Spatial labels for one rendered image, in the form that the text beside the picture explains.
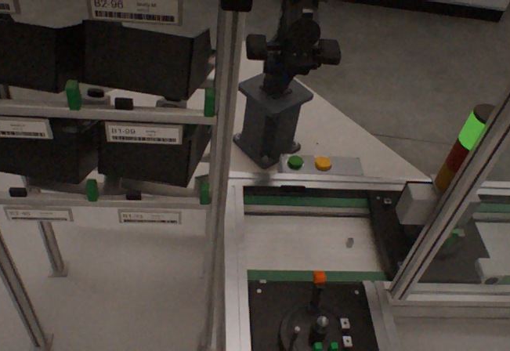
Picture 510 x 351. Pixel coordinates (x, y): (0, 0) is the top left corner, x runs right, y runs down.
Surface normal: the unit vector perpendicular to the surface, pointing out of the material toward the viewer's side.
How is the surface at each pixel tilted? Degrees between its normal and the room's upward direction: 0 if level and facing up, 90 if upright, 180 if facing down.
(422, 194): 0
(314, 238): 0
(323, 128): 0
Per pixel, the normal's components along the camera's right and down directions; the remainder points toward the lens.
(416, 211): 0.05, 0.74
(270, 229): 0.11, -0.67
